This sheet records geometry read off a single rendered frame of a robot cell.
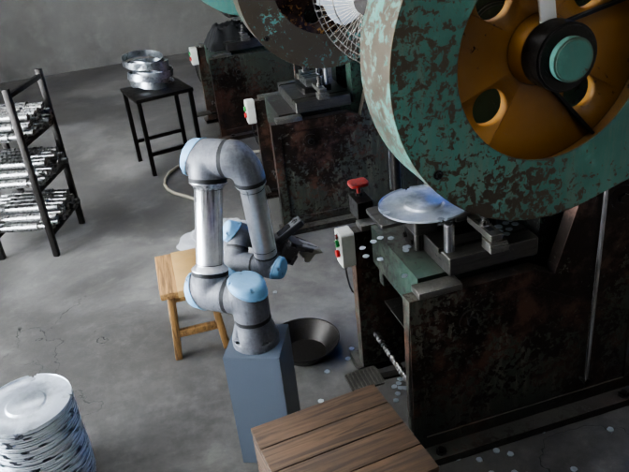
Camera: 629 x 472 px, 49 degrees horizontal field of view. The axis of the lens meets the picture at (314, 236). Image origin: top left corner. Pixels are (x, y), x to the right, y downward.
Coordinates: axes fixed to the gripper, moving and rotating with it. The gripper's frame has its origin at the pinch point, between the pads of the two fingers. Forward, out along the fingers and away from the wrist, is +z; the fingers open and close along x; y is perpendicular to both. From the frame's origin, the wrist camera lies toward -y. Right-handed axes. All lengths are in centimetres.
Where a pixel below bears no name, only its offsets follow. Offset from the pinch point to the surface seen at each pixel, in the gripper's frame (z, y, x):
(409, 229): 14.2, -23.5, 24.5
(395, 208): 7.2, -28.3, 22.4
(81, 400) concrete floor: -55, 98, -27
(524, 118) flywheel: 4, -71, 64
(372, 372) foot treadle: 28.0, 31.5, 22.3
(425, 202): 15.0, -33.6, 24.5
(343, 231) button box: 5.3, -9.1, 1.2
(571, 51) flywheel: -3, -88, 77
